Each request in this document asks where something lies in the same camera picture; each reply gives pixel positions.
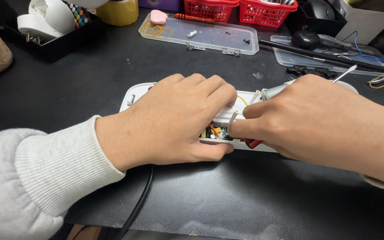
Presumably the black power cable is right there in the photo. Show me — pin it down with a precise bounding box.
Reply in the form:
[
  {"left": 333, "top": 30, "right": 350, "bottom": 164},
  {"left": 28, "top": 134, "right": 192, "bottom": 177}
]
[{"left": 113, "top": 165, "right": 155, "bottom": 240}]

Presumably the black plastic bracket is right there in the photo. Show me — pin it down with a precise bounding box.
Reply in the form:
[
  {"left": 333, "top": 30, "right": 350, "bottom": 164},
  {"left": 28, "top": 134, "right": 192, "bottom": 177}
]
[{"left": 286, "top": 65, "right": 338, "bottom": 79}]

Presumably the red handled screwdriver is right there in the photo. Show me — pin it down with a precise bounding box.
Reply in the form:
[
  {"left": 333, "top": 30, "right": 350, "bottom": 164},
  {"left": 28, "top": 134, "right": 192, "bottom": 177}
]
[{"left": 173, "top": 13, "right": 216, "bottom": 25}]

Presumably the large red plastic basket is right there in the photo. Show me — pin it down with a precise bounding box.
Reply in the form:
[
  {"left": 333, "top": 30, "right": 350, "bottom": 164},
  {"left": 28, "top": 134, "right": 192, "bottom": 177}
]
[{"left": 239, "top": 0, "right": 298, "bottom": 28}]

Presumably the grey electric screwdriver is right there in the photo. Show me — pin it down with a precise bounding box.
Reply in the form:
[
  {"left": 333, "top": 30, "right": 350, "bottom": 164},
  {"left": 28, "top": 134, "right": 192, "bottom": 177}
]
[{"left": 317, "top": 33, "right": 353, "bottom": 53}]

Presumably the yellow rubber bands bundle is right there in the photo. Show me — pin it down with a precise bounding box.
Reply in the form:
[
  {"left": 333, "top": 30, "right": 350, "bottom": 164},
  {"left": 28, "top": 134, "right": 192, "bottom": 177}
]
[{"left": 141, "top": 18, "right": 174, "bottom": 38}]

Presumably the black earbud case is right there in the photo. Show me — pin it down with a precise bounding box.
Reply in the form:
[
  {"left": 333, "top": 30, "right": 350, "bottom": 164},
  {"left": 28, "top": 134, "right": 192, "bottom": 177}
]
[{"left": 291, "top": 30, "right": 321, "bottom": 51}]

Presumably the blue wire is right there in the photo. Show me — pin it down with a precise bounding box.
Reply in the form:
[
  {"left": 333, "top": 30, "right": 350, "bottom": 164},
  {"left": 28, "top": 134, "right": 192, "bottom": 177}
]
[{"left": 341, "top": 31, "right": 384, "bottom": 66}]

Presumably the pink heart eraser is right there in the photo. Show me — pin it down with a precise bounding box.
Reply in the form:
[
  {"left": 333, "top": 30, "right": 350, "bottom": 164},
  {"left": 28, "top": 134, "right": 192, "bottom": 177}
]
[{"left": 150, "top": 10, "right": 168, "bottom": 25}]

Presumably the person's right hand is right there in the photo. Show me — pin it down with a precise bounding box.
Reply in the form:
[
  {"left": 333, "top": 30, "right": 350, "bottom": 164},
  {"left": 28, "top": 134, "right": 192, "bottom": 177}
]
[{"left": 227, "top": 74, "right": 372, "bottom": 172}]

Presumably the long black rod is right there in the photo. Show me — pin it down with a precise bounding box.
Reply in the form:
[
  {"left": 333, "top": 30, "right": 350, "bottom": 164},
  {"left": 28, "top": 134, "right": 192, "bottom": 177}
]
[{"left": 258, "top": 38, "right": 384, "bottom": 75}]

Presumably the white plastic device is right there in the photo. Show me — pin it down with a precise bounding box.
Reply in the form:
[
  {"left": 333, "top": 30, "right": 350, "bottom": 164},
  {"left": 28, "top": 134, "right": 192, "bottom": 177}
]
[{"left": 17, "top": 0, "right": 76, "bottom": 43}]

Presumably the circuit board with wires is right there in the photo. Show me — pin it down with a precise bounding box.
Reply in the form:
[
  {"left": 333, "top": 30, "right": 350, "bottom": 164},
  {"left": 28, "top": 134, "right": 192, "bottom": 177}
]
[{"left": 200, "top": 121, "right": 233, "bottom": 140}]

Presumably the clear plastic lid tray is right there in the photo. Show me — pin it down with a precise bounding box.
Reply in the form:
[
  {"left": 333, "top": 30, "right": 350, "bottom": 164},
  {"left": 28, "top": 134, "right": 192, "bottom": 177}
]
[{"left": 138, "top": 13, "right": 260, "bottom": 56}]

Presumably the white plastic stick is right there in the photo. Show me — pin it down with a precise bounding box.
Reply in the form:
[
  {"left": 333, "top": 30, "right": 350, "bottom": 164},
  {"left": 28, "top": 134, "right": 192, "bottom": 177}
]
[{"left": 332, "top": 64, "right": 358, "bottom": 83}]

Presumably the white cardboard box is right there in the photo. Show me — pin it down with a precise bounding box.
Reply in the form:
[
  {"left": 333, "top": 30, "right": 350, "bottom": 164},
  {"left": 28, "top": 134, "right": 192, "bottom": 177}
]
[{"left": 335, "top": 0, "right": 384, "bottom": 46}]

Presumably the small red plastic basket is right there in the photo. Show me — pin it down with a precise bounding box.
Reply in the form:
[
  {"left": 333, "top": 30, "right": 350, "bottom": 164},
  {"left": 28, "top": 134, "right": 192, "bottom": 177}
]
[{"left": 183, "top": 0, "right": 240, "bottom": 23}]

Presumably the silver metal cylinder tool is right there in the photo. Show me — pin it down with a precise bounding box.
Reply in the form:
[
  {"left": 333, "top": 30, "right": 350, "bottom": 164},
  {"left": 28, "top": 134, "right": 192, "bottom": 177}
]
[{"left": 260, "top": 82, "right": 296, "bottom": 101}]

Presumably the colourful dotted band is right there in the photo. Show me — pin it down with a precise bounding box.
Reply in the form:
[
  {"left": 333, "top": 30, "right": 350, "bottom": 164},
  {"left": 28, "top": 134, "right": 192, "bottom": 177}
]
[{"left": 62, "top": 0, "right": 89, "bottom": 29}]

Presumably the black tray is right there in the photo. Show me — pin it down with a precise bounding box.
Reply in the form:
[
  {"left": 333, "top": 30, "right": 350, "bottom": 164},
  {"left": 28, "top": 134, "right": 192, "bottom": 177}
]
[{"left": 0, "top": 0, "right": 106, "bottom": 63}]

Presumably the yellow round container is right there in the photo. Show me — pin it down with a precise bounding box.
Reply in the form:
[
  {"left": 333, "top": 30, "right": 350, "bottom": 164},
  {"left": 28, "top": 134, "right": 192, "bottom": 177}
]
[{"left": 95, "top": 0, "right": 139, "bottom": 26}]

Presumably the black box with mouse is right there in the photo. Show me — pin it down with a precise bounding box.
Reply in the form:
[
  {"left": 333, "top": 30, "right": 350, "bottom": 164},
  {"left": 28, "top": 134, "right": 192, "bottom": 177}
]
[{"left": 285, "top": 0, "right": 348, "bottom": 38}]

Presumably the person's left hand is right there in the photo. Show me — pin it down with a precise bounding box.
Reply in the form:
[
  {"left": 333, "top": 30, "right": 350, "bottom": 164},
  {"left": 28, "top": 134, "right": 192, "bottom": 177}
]
[{"left": 95, "top": 73, "right": 238, "bottom": 172}]

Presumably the red handled tool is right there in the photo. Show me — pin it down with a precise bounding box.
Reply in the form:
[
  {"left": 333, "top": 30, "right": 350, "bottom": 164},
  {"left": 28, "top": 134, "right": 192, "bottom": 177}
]
[{"left": 244, "top": 138, "right": 264, "bottom": 149}]

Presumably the purple box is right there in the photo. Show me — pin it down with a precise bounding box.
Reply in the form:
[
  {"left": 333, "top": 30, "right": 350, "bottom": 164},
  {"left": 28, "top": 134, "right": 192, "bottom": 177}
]
[{"left": 138, "top": 0, "right": 183, "bottom": 12}]

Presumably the white power strip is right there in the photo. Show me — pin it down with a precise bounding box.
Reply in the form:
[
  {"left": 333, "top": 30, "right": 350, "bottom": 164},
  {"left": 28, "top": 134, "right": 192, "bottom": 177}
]
[{"left": 119, "top": 80, "right": 360, "bottom": 154}]

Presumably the single yellow rubber band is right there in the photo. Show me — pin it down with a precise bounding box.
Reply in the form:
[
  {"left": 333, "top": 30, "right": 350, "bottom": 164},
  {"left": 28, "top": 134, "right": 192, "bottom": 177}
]
[{"left": 369, "top": 74, "right": 384, "bottom": 89}]

